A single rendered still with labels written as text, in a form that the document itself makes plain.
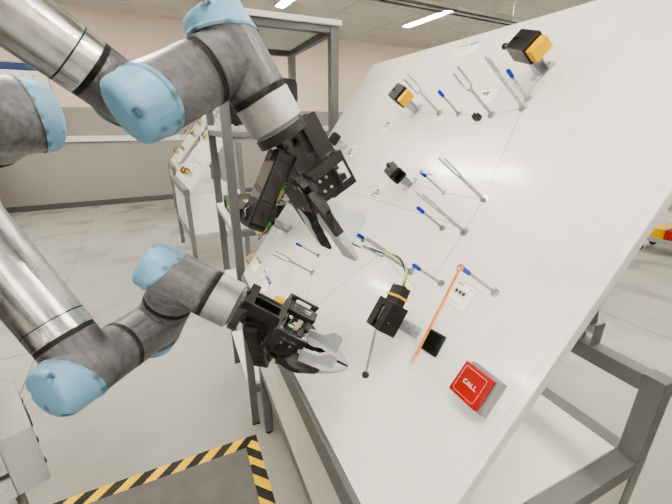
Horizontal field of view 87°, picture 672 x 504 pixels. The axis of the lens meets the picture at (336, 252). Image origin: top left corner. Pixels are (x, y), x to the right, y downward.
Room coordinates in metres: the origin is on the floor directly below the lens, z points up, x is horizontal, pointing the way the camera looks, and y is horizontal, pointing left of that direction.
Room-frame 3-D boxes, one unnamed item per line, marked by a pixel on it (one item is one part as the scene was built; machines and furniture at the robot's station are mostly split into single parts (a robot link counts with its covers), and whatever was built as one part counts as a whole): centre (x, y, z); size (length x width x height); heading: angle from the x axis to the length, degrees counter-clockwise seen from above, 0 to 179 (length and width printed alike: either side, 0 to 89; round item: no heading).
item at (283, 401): (1.10, 0.23, 0.60); 0.55 x 0.02 x 0.39; 24
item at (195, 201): (4.08, 1.44, 0.83); 1.18 x 0.72 x 1.65; 29
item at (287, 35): (1.78, 0.33, 0.92); 0.61 x 0.50 x 1.85; 24
